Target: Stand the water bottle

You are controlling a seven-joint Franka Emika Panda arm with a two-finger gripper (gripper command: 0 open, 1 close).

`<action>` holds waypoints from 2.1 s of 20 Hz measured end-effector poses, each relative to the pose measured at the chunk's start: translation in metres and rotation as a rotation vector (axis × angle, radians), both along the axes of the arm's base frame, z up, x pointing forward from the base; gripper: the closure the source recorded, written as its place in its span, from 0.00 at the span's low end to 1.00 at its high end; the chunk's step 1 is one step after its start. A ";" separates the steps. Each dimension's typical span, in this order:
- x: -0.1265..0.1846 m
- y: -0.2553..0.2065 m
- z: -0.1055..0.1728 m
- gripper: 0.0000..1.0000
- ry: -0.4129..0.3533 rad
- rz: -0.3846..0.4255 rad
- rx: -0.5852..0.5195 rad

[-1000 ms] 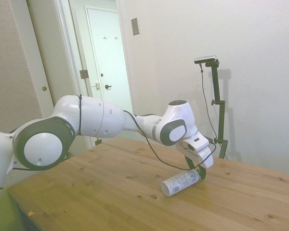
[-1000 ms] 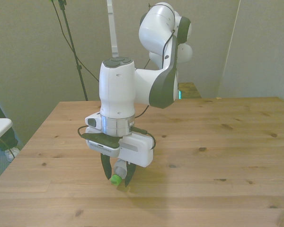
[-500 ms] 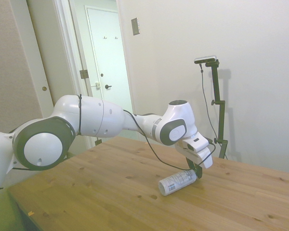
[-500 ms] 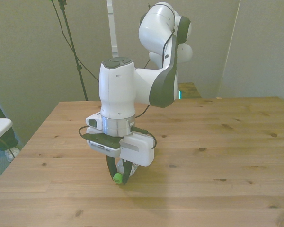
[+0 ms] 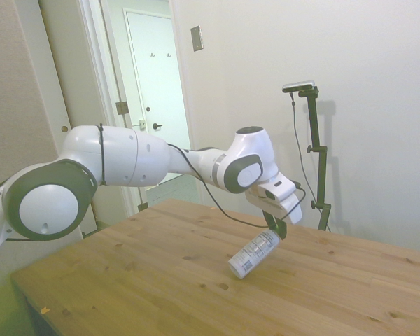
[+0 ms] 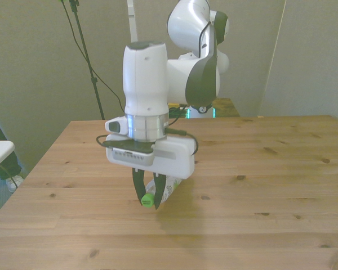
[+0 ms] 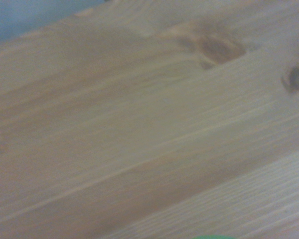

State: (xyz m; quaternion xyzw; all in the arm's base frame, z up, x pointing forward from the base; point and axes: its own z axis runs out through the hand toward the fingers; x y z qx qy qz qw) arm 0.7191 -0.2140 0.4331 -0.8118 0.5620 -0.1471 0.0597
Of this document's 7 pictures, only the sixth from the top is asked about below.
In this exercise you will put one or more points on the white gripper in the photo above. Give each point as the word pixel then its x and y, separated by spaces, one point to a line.
pixel 174 157

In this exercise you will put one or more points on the clear green-capped water bottle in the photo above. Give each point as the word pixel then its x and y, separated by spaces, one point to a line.
pixel 171 187

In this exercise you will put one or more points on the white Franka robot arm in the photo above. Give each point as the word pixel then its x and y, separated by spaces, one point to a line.
pixel 146 78

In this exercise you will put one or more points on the black tripod stand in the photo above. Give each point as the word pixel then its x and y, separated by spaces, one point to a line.
pixel 86 53
pixel 107 85

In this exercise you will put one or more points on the white shoe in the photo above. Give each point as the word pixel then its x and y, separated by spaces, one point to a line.
pixel 15 183

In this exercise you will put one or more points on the dark trouser leg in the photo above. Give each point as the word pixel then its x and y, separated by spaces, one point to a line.
pixel 8 168

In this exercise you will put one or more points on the white side table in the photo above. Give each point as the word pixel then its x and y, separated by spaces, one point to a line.
pixel 0 152

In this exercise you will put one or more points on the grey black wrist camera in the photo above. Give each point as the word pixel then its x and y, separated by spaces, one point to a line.
pixel 132 156

